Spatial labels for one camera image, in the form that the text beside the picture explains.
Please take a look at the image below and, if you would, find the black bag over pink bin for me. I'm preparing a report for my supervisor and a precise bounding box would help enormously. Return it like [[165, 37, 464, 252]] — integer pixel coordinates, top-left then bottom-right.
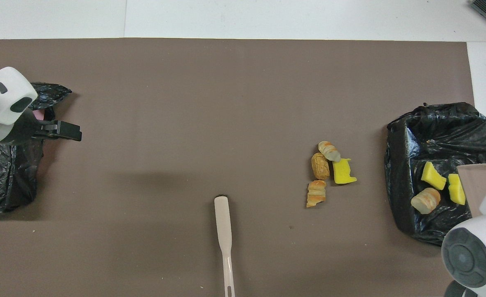
[[0, 82, 73, 215]]

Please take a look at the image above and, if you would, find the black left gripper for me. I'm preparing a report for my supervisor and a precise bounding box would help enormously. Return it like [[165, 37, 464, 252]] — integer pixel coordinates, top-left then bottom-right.
[[8, 108, 82, 145]]

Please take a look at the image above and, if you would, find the brown table mat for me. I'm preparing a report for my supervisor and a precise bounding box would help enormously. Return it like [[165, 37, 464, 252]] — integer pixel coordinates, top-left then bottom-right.
[[0, 38, 486, 297]]

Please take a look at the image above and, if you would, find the brown bread roll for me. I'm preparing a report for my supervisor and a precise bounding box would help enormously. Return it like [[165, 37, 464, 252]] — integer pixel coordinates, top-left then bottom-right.
[[311, 153, 330, 180]]

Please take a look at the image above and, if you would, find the croissant toy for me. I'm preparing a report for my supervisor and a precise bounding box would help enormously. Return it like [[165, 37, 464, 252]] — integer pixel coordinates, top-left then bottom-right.
[[411, 188, 441, 215], [306, 180, 327, 208]]

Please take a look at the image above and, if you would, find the black bag lined bin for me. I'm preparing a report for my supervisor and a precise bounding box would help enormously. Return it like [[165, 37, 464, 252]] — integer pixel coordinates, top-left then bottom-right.
[[385, 102, 486, 247]]

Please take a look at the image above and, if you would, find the pale striped bread roll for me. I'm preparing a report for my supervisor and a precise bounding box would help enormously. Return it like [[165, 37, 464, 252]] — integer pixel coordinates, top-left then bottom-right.
[[318, 141, 341, 162]]

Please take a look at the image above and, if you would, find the green and yellow sponge piece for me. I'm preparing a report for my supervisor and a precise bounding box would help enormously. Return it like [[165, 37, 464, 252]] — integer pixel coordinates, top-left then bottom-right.
[[448, 173, 467, 206]]

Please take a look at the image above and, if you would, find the beige hand brush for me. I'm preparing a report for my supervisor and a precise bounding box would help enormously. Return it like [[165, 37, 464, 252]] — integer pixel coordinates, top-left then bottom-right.
[[214, 196, 236, 297]]

